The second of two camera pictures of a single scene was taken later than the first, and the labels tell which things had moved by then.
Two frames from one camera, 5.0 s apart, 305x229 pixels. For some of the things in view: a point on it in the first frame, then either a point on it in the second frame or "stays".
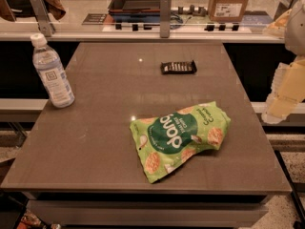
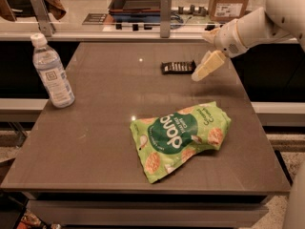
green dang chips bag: x=169 y=140 stays
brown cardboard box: x=227 y=3 stays
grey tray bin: x=135 y=2 stays
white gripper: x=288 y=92 → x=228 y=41
